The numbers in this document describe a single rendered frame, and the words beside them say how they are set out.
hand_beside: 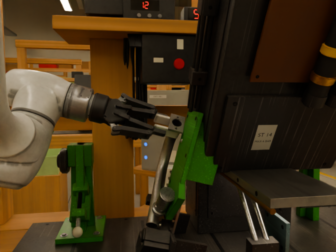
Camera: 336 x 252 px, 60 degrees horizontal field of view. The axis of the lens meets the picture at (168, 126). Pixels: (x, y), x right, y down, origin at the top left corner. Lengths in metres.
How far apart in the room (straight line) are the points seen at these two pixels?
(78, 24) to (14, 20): 10.45
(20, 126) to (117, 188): 0.51
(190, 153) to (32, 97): 0.38
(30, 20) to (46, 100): 10.54
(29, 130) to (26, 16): 10.68
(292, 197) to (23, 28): 10.93
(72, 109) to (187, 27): 0.43
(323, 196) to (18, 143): 0.59
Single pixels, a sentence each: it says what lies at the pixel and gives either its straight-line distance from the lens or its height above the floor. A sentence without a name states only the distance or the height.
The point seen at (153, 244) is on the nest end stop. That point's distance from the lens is 0.72.
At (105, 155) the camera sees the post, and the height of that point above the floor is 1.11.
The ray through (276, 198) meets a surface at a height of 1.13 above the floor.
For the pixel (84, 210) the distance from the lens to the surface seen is 0.87.
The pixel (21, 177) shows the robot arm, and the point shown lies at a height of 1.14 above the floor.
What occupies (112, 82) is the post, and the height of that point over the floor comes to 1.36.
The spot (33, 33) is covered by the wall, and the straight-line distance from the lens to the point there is 11.14.
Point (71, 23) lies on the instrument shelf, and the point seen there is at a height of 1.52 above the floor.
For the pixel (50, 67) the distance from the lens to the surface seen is 7.78.
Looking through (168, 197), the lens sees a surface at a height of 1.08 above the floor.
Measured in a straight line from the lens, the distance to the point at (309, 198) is 0.59.
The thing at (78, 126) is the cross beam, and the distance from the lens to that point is 1.12.
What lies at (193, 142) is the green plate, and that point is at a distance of 0.66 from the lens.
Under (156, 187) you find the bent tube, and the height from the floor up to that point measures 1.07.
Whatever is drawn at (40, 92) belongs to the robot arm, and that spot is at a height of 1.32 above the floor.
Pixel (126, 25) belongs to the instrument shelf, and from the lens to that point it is 0.92.
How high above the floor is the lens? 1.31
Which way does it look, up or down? 6 degrees down
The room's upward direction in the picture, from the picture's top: straight up
